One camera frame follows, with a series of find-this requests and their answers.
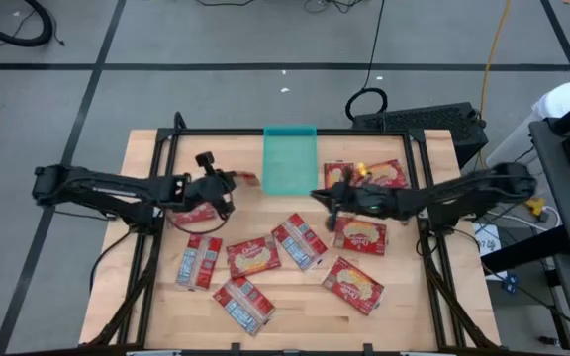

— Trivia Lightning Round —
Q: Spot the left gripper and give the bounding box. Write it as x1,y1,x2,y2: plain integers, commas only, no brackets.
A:
183,151,245,220

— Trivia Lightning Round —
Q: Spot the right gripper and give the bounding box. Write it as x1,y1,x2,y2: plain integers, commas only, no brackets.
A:
310,166,380,232

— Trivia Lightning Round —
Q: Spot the red popcorn bag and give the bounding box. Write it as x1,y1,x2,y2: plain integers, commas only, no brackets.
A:
167,203,219,227
332,216,389,257
355,157,412,191
270,212,330,273
174,233,224,292
323,161,356,192
211,275,277,338
225,235,283,280
321,255,386,317

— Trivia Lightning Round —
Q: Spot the teal translucent plastic basket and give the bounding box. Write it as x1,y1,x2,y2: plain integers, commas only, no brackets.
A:
262,124,319,197

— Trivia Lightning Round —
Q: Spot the white paper sheet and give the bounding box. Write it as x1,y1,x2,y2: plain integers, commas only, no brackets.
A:
472,222,503,271

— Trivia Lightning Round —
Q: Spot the yellow plug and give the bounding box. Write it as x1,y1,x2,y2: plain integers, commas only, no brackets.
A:
522,196,549,223

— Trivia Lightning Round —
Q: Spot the grey cart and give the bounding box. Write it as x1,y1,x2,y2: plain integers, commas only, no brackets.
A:
528,118,570,263

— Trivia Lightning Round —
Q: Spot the white bin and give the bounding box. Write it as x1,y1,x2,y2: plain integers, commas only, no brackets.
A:
485,81,570,172

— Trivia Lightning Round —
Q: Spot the black aluminium table frame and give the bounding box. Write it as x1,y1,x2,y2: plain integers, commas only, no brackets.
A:
79,111,503,353

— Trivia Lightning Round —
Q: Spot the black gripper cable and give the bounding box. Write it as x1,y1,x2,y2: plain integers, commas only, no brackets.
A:
168,197,233,237

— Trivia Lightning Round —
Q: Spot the black power cable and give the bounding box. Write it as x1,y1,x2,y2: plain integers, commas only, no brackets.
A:
344,0,390,123

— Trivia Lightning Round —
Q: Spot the black arm base cable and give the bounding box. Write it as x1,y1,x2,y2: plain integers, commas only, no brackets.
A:
88,227,136,296

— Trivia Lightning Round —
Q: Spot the yellow hanging cable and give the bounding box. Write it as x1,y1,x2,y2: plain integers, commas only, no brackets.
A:
476,0,514,172

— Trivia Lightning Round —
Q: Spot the black flexible hose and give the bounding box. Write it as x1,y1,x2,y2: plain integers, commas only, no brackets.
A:
0,0,54,49

